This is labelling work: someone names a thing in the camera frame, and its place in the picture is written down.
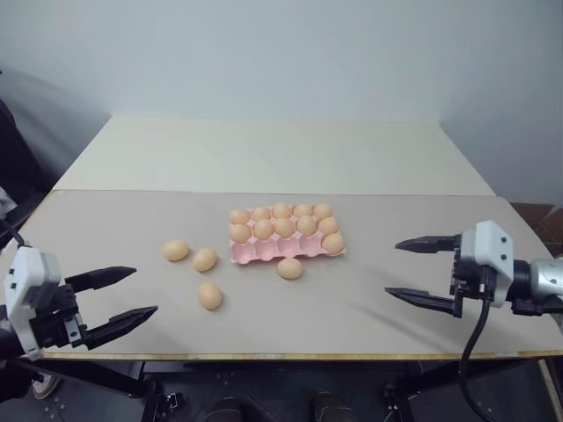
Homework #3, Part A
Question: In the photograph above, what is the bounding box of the black bulky object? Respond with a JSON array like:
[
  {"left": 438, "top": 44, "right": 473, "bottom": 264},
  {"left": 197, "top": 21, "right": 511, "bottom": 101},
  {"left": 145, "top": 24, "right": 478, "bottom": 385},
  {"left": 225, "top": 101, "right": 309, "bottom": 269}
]
[{"left": 0, "top": 97, "right": 50, "bottom": 230}]

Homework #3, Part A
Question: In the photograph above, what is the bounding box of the white shoe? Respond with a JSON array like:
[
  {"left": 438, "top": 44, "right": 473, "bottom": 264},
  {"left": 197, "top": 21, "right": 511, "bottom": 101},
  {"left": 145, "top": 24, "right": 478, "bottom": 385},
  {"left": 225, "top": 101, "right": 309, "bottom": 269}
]
[{"left": 32, "top": 372, "right": 59, "bottom": 400}]

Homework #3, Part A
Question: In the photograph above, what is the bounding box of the pink egg tray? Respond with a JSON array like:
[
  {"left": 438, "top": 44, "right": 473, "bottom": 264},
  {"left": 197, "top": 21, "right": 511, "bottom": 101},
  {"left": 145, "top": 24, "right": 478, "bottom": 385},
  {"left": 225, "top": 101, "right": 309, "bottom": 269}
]
[{"left": 228, "top": 206, "right": 348, "bottom": 266}]

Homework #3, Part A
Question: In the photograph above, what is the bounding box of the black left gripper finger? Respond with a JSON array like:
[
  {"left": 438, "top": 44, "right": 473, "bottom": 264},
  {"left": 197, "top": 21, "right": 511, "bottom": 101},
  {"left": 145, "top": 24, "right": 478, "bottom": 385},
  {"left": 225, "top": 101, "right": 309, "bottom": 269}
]
[
  {"left": 64, "top": 265, "right": 137, "bottom": 295},
  {"left": 84, "top": 305, "right": 159, "bottom": 352}
]

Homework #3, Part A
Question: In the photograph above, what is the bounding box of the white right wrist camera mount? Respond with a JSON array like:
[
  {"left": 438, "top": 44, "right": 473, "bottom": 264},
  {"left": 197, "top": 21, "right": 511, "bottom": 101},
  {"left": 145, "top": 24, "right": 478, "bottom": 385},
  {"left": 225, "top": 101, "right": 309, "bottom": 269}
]
[{"left": 458, "top": 220, "right": 516, "bottom": 309}]

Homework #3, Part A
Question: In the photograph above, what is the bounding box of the dark rounded shape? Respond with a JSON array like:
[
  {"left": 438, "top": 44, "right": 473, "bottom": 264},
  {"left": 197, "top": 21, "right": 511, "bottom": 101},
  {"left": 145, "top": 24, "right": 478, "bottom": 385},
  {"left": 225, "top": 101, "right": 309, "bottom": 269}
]
[
  {"left": 309, "top": 388, "right": 358, "bottom": 422},
  {"left": 205, "top": 392, "right": 261, "bottom": 422}
]

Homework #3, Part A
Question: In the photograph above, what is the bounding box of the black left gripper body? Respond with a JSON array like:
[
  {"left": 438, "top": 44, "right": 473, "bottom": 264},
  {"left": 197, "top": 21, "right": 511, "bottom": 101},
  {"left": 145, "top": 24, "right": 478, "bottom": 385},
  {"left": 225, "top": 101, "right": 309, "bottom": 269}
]
[{"left": 28, "top": 283, "right": 91, "bottom": 351}]

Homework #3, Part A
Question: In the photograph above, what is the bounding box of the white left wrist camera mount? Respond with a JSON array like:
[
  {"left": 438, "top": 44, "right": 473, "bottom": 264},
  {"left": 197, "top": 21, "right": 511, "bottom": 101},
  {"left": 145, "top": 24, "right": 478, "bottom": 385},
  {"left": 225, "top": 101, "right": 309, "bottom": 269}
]
[{"left": 3, "top": 245, "right": 63, "bottom": 362}]

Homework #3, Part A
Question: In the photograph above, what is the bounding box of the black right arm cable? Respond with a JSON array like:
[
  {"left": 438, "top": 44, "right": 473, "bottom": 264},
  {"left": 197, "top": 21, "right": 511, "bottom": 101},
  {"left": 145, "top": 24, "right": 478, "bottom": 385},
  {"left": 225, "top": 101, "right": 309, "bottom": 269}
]
[{"left": 457, "top": 263, "right": 501, "bottom": 422}]

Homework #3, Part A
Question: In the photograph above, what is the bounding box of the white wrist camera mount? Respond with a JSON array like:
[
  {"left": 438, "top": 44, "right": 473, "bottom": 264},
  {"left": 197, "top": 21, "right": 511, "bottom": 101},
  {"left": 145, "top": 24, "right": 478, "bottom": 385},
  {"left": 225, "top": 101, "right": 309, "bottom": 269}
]
[
  {"left": 3, "top": 245, "right": 63, "bottom": 362},
  {"left": 458, "top": 220, "right": 516, "bottom": 309}
]

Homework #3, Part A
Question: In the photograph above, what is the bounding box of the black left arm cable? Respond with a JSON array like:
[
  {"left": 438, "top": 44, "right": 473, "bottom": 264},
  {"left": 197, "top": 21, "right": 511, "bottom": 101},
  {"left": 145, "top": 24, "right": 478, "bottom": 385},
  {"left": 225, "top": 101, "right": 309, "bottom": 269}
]
[{"left": 0, "top": 218, "right": 26, "bottom": 248}]

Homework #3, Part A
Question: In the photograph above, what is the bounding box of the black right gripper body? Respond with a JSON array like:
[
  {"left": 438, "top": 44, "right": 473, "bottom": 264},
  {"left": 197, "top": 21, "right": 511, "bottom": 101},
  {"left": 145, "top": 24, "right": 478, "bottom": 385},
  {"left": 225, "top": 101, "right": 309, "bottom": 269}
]
[{"left": 448, "top": 248, "right": 490, "bottom": 318}]

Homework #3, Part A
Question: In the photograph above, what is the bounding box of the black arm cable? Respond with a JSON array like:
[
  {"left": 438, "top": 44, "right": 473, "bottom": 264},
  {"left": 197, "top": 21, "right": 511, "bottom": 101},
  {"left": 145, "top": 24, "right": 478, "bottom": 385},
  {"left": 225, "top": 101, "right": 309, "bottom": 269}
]
[
  {"left": 457, "top": 263, "right": 501, "bottom": 422},
  {"left": 0, "top": 218, "right": 26, "bottom": 248}
]

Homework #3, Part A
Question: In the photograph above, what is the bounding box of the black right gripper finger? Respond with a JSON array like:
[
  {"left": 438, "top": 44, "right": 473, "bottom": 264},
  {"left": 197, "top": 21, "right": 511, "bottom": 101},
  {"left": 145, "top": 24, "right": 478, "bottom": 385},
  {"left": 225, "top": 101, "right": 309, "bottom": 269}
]
[
  {"left": 384, "top": 286, "right": 456, "bottom": 317},
  {"left": 394, "top": 234, "right": 463, "bottom": 256}
]

